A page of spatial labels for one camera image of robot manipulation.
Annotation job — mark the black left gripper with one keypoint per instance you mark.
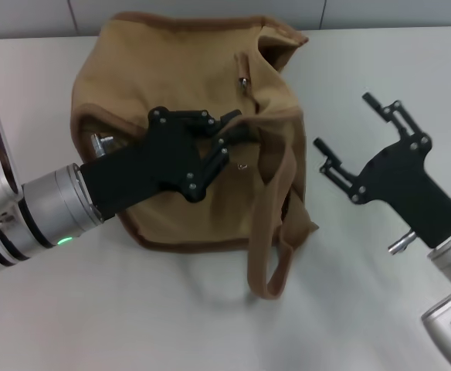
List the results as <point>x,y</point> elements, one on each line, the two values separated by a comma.
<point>160,162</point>

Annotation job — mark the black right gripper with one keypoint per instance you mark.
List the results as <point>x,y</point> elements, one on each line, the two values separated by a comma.
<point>407,193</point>

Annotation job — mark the khaki canvas food bag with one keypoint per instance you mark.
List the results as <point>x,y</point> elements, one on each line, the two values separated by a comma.
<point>171,65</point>

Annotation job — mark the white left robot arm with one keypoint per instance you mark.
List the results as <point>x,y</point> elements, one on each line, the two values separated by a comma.
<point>55,208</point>

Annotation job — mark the brown zipper pull tab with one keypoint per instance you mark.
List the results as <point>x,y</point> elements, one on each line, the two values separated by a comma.
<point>244,73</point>

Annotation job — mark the silver right gripper connector stub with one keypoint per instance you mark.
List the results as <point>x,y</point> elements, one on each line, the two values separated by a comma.
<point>401,243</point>

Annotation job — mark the silver gripper connector stub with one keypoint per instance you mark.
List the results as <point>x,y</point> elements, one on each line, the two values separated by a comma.
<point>101,146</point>
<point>401,243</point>

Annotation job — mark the silver left gripper connector stub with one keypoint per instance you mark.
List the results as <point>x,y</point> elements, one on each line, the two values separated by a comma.
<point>101,146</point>

